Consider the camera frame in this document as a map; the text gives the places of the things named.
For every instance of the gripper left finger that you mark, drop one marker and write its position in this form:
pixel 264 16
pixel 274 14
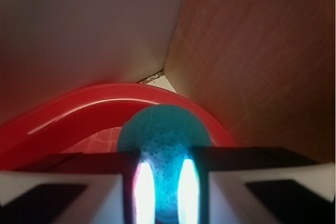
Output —
pixel 78 188

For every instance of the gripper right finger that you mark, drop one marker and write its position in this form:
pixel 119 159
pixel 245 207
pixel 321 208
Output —
pixel 255 185

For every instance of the orange plastic tray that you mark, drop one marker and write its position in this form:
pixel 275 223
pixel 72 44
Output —
pixel 65 121

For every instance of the brown cardboard panel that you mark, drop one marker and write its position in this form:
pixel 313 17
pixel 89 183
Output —
pixel 264 68

